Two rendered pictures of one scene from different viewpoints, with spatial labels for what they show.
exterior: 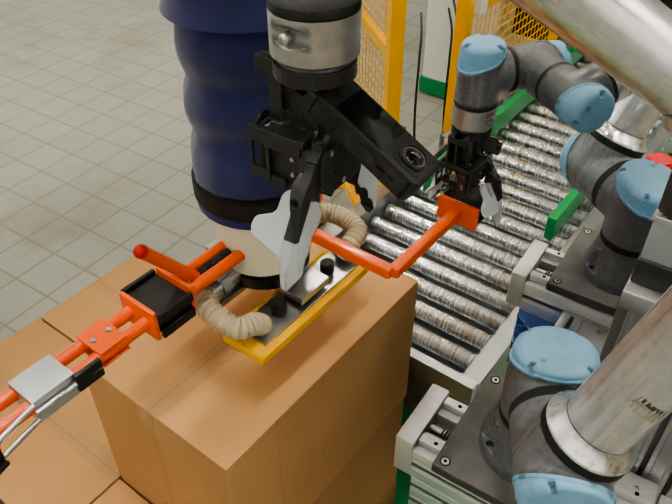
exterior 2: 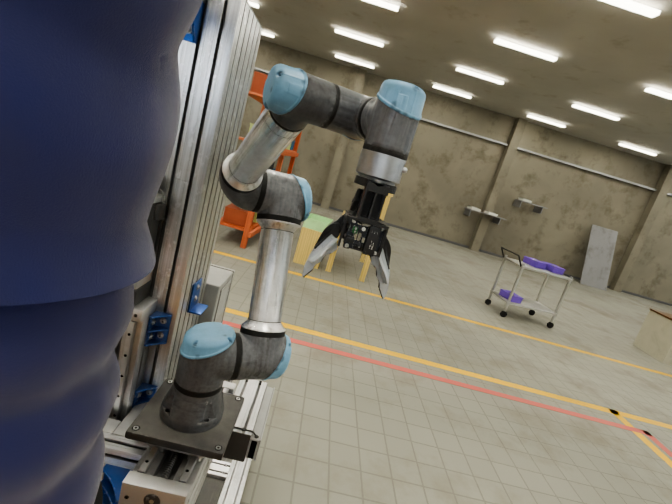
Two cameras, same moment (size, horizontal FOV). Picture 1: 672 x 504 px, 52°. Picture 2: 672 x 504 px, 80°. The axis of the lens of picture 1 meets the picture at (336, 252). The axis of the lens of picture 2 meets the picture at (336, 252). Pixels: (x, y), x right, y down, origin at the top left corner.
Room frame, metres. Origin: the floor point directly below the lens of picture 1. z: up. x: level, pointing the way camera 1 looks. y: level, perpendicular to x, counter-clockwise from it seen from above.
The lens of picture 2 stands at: (0.97, 0.53, 1.74)
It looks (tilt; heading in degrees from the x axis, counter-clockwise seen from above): 13 degrees down; 233
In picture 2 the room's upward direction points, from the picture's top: 16 degrees clockwise
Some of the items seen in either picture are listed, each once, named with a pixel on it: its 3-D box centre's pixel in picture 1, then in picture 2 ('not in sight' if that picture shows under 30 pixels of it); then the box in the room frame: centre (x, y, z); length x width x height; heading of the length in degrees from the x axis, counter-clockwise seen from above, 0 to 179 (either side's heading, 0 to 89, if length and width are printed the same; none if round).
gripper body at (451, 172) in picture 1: (466, 156); not in sight; (1.07, -0.24, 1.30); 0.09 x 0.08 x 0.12; 143
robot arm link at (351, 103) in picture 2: not in sight; (356, 116); (0.54, -0.08, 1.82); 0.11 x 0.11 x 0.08; 82
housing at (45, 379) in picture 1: (44, 387); not in sight; (0.64, 0.42, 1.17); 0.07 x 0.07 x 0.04; 52
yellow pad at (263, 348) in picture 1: (304, 291); not in sight; (0.95, 0.06, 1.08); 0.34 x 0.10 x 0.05; 142
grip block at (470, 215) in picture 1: (467, 203); not in sight; (1.08, -0.25, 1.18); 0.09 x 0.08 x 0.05; 52
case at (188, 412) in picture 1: (265, 380); not in sight; (1.01, 0.16, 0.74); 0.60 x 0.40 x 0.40; 142
